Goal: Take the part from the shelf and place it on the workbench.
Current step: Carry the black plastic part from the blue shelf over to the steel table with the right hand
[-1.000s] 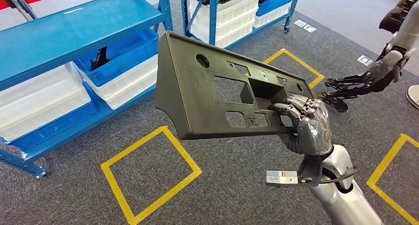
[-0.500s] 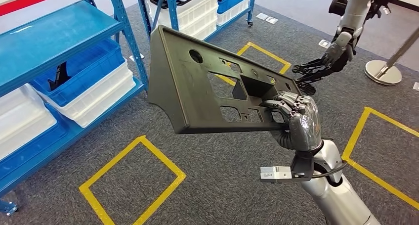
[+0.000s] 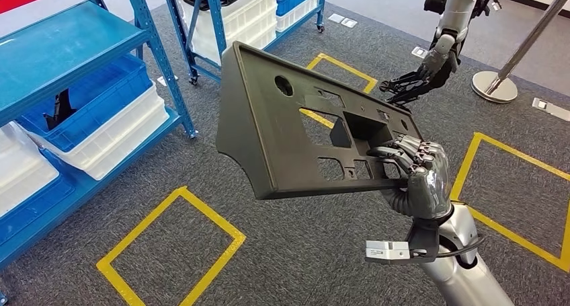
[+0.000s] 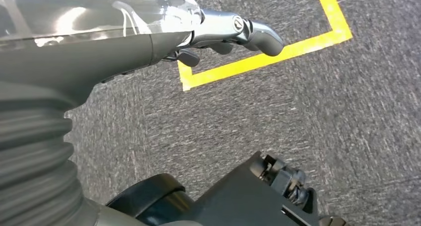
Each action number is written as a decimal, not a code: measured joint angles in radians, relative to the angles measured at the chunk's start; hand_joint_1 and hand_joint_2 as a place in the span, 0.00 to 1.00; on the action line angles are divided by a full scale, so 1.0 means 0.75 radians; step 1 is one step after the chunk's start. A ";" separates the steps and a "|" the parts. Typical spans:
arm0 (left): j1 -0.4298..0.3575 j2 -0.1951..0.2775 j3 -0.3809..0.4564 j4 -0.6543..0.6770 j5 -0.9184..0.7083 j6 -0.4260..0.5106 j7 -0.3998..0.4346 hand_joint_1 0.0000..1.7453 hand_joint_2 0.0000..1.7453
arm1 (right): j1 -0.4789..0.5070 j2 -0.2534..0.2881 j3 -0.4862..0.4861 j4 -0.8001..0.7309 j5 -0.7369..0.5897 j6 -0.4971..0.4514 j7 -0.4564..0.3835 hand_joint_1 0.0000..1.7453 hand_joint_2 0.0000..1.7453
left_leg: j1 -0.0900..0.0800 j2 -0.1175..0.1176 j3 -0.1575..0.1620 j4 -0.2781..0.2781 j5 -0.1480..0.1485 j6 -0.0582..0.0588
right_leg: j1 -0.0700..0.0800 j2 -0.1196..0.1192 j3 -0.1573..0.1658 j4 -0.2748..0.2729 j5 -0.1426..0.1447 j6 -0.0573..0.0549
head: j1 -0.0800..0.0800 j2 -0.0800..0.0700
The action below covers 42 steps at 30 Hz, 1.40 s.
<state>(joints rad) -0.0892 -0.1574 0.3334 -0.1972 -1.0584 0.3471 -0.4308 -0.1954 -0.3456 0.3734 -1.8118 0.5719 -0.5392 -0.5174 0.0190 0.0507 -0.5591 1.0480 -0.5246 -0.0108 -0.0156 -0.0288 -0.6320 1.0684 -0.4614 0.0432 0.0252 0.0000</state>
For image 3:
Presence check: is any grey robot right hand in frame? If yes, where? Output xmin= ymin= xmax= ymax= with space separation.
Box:
xmin=367 ymin=133 xmax=453 ymax=220

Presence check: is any black plastic panel part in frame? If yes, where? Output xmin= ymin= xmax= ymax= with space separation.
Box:
xmin=216 ymin=41 xmax=424 ymax=201

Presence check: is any blue metal shelf rack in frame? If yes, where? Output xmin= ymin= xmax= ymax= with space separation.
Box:
xmin=0 ymin=0 xmax=199 ymax=306
xmin=160 ymin=0 xmax=328 ymax=87

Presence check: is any black part in crate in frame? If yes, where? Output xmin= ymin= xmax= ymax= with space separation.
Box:
xmin=43 ymin=89 xmax=77 ymax=131

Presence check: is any yellow floor tape square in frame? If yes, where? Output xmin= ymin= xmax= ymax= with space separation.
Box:
xmin=450 ymin=132 xmax=570 ymax=274

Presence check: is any chrome stanchion with round base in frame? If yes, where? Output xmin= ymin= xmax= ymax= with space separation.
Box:
xmin=471 ymin=0 xmax=570 ymax=104

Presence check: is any silver black humanoid robot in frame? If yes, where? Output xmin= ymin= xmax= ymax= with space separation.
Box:
xmin=378 ymin=0 xmax=513 ymax=109

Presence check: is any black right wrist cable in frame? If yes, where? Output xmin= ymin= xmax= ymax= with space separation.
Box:
xmin=411 ymin=232 xmax=486 ymax=259

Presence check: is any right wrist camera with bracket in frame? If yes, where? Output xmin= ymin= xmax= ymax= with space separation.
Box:
xmin=365 ymin=219 xmax=442 ymax=266

